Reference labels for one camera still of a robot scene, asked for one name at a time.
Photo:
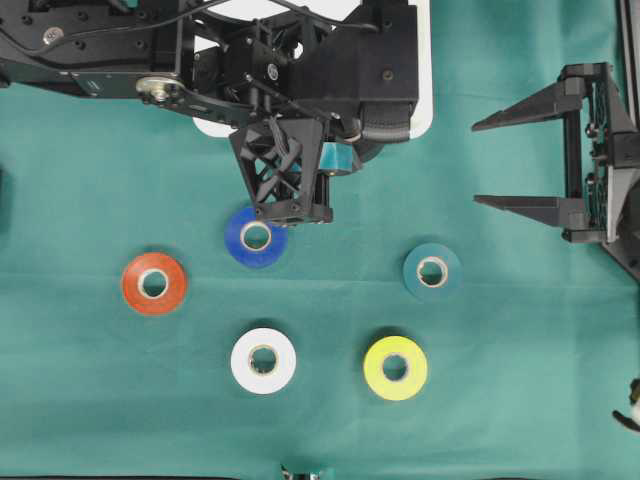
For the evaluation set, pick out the green table cloth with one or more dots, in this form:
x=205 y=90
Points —
x=526 y=362

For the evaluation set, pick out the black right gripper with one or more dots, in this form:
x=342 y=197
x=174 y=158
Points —
x=613 y=185

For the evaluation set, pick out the teal green tape roll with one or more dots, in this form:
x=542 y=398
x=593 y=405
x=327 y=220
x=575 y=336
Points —
x=432 y=272

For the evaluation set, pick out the yellow tape roll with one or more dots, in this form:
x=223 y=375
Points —
x=395 y=368

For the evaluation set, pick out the white tape roll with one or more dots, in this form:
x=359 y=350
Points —
x=263 y=361

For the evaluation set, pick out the black frame rail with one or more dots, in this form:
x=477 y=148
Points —
x=628 y=17

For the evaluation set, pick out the white plastic tray case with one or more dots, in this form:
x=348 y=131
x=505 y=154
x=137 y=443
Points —
x=339 y=9

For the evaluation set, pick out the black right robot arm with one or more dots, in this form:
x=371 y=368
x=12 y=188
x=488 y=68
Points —
x=577 y=165

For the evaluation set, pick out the orange tape roll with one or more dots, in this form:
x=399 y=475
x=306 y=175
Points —
x=154 y=284

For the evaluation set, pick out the blue tape roll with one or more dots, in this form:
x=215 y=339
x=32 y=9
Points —
x=253 y=242

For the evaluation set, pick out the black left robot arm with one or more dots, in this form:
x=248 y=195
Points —
x=116 y=50

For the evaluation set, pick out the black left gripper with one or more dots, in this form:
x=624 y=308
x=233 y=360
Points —
x=277 y=142

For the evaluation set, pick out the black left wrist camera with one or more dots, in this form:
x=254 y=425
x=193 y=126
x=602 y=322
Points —
x=370 y=79

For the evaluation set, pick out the black white object at edge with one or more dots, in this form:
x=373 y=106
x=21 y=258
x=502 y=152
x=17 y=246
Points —
x=632 y=420

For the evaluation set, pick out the metal clamp at bottom edge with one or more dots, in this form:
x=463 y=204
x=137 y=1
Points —
x=292 y=474

